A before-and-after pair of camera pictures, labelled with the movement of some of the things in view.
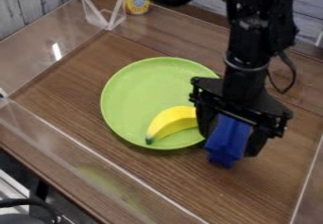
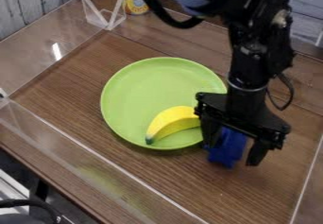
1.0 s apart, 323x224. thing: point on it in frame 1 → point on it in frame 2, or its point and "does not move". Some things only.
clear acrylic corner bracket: (105, 18) does not move
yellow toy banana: (175, 119) does not move
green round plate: (145, 89) does not move
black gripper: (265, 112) → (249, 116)
